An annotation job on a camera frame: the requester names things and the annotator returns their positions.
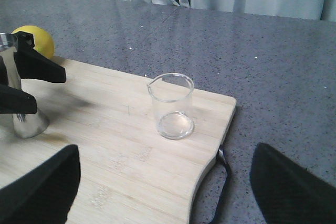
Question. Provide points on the wooden cutting board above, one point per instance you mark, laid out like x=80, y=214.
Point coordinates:
x=129, y=172

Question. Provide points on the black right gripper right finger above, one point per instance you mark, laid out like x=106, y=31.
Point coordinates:
x=288, y=193

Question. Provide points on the yellow lemon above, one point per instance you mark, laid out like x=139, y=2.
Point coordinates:
x=44, y=44

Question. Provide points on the steel double jigger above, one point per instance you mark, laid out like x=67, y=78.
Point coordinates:
x=28, y=120

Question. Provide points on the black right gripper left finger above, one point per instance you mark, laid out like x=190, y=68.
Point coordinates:
x=46, y=193

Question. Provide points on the clear glass beaker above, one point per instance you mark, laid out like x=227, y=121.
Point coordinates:
x=171, y=95

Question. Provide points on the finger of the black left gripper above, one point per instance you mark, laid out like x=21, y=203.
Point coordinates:
x=17, y=101
x=31, y=64

